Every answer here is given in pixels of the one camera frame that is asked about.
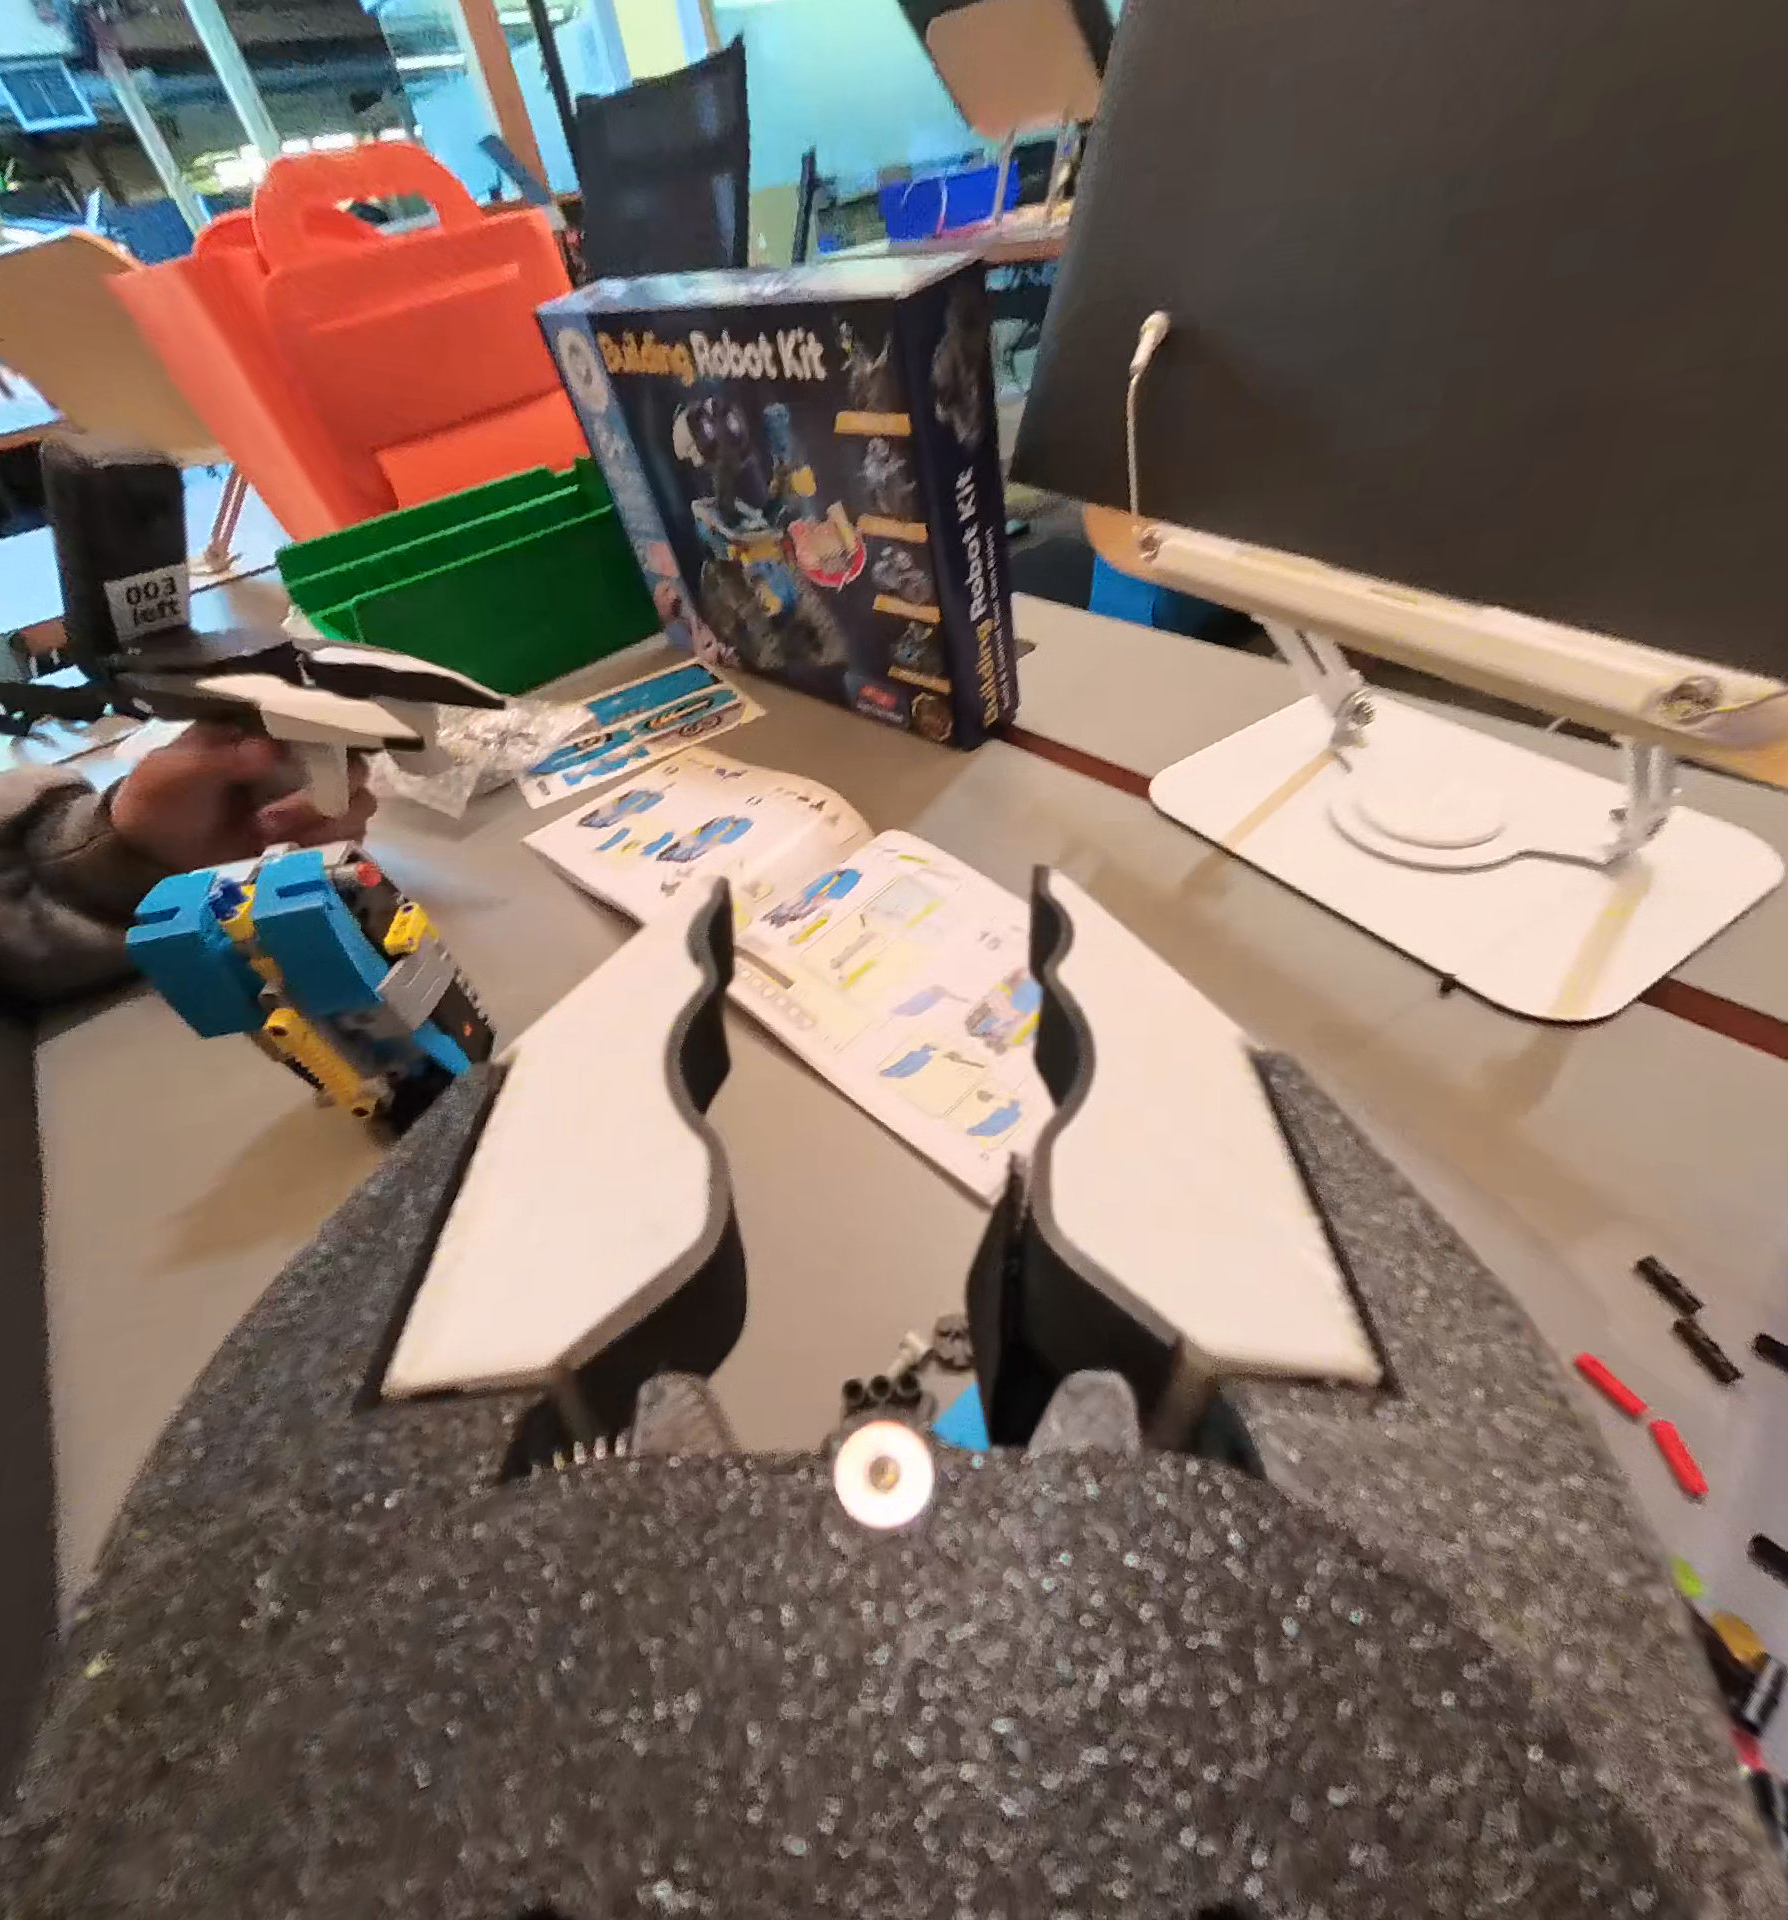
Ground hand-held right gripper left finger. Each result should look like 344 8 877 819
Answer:
377 877 749 1465

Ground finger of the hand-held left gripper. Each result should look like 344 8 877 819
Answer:
113 668 432 757
289 641 509 715

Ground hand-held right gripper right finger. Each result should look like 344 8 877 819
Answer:
965 865 1388 1460

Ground grey blue toy brick model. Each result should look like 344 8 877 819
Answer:
124 841 499 1130

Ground person's left forearm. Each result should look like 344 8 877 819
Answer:
0 764 145 1026

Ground grey desk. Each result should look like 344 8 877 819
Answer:
0 525 1788 1920

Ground person's left hand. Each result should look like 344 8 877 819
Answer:
107 717 381 877

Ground crumpled clear plastic bag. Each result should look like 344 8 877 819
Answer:
367 702 600 823

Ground green plastic bin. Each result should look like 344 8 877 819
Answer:
273 457 666 702

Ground light wooden board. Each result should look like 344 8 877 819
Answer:
0 224 223 457

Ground blue grey sticker sheet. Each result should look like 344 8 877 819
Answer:
509 660 767 815

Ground orange folding carry case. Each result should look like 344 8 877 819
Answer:
101 141 597 544

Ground open instruction booklet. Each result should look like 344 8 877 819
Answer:
522 745 1055 1207

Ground dark toy kit box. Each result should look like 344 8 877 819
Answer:
533 250 1014 754

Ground white folding book stand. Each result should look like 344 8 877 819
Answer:
1079 307 1788 1032

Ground white air vent grille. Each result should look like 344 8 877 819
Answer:
0 61 97 135

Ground black office chair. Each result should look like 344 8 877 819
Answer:
569 37 755 283

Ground small blue storage bins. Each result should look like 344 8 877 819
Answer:
876 157 1025 247

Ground dark flat board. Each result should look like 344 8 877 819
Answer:
1006 0 1788 686

